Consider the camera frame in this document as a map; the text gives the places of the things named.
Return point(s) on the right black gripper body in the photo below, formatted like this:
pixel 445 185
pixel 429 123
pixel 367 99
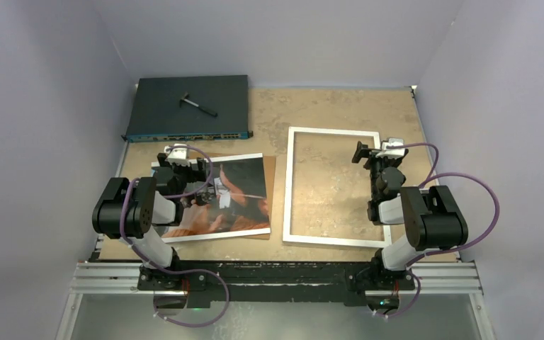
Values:
pixel 376 165

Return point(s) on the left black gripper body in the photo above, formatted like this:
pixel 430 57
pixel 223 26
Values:
pixel 183 174

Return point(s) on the printed photo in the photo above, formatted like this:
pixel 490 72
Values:
pixel 234 197

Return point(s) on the wooden picture frame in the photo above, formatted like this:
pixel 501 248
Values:
pixel 287 235

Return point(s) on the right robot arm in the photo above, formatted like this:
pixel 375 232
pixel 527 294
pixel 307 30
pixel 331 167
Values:
pixel 431 218

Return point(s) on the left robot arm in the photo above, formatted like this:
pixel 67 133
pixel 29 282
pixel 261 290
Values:
pixel 129 210

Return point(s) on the brown backing board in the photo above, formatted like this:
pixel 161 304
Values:
pixel 270 178

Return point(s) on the small black hammer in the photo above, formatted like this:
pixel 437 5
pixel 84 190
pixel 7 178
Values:
pixel 185 100

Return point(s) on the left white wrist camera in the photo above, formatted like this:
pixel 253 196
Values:
pixel 177 154

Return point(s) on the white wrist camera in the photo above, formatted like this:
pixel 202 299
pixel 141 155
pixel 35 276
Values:
pixel 392 148
pixel 177 154

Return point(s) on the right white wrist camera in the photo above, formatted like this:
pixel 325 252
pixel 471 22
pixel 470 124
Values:
pixel 392 148

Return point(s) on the dark network switch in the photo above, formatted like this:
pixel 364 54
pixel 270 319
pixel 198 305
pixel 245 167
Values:
pixel 156 115

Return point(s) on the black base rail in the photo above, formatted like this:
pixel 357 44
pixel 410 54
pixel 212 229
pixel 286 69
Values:
pixel 353 284

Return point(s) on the aluminium extrusion rail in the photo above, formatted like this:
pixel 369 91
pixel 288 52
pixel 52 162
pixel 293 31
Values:
pixel 122 278

